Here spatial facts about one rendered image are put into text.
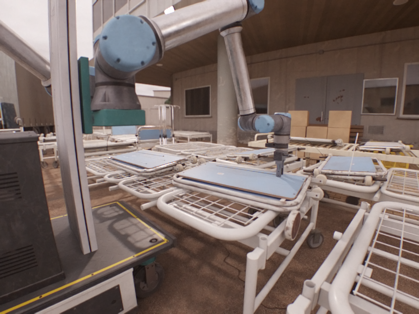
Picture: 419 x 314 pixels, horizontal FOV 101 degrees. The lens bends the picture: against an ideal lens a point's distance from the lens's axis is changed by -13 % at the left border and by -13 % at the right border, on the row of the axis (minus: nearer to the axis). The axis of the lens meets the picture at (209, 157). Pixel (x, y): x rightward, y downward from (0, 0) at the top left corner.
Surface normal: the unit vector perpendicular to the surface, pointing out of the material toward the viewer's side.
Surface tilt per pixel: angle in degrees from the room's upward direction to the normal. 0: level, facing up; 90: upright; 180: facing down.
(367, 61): 90
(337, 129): 90
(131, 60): 93
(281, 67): 90
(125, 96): 70
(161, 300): 0
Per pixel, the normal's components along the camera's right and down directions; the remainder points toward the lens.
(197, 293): 0.00, -0.98
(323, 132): -0.55, 0.15
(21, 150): 0.71, 0.13
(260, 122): -0.77, 0.16
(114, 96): 0.35, -0.18
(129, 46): 0.50, 0.20
